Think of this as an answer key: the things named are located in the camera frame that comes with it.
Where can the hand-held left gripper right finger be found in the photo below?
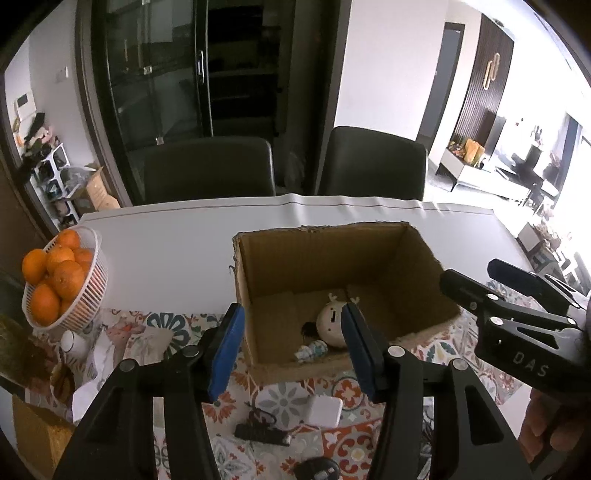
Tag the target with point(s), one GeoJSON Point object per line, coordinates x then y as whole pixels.
{"type": "Point", "coordinates": [362, 360]}

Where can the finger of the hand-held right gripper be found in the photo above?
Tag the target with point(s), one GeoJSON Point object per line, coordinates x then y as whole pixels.
{"type": "Point", "coordinates": [512, 277]}
{"type": "Point", "coordinates": [466, 288]}

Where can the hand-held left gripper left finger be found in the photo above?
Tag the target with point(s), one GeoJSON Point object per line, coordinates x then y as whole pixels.
{"type": "Point", "coordinates": [226, 355]}

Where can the white battery charger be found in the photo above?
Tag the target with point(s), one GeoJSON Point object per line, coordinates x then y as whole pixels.
{"type": "Point", "coordinates": [323, 410]}

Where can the brown cardboard box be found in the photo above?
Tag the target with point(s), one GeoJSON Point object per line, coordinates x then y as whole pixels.
{"type": "Point", "coordinates": [277, 263]}

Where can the person's right hand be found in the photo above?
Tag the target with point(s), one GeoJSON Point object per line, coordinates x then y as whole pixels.
{"type": "Point", "coordinates": [554, 424]}

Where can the round white deer toy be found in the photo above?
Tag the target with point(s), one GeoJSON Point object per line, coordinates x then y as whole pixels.
{"type": "Point", "coordinates": [330, 323]}

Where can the small white teal figurine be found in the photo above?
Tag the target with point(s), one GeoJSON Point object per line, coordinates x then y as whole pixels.
{"type": "Point", "coordinates": [311, 350]}

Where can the colourful patterned table mat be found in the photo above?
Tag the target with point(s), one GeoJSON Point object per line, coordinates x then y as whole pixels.
{"type": "Point", "coordinates": [286, 397]}

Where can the floral cloth tissue pouch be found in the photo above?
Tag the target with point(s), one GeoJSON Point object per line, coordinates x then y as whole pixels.
{"type": "Point", "coordinates": [138, 341]}

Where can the white low cabinet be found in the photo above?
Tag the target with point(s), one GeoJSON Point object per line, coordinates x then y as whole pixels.
{"type": "Point", "coordinates": [466, 173]}

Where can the black round device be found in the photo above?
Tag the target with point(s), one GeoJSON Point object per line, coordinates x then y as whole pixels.
{"type": "Point", "coordinates": [318, 468]}

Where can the white table cloth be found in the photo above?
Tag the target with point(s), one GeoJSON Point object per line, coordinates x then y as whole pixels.
{"type": "Point", "coordinates": [175, 249]}

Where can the yellow bag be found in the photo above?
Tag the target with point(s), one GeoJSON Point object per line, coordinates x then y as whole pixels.
{"type": "Point", "coordinates": [473, 150]}

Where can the small white cup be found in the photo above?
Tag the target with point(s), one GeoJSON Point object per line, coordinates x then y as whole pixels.
{"type": "Point", "coordinates": [74, 345]}

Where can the white slatted fruit basket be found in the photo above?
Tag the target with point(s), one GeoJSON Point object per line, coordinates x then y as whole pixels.
{"type": "Point", "coordinates": [90, 286]}

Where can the dark leather chair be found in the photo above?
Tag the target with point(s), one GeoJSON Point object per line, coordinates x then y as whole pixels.
{"type": "Point", "coordinates": [207, 170]}
{"type": "Point", "coordinates": [369, 161]}

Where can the pile of oranges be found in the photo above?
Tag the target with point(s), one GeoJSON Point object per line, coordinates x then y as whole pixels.
{"type": "Point", "coordinates": [69, 277]}

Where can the glass vase with dried flowers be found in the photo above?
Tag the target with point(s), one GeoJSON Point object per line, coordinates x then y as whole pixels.
{"type": "Point", "coordinates": [18, 350]}

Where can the open cardboard carton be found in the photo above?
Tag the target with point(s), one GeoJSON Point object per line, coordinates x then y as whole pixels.
{"type": "Point", "coordinates": [99, 189]}

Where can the white cube shelf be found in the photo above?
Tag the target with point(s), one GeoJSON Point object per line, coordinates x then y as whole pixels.
{"type": "Point", "coordinates": [46, 161]}

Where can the dark glass door cabinet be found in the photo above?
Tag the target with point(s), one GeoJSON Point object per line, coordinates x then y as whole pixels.
{"type": "Point", "coordinates": [161, 69]}

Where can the white wall intercom panel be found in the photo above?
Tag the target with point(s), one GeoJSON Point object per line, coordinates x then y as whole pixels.
{"type": "Point", "coordinates": [25, 105]}

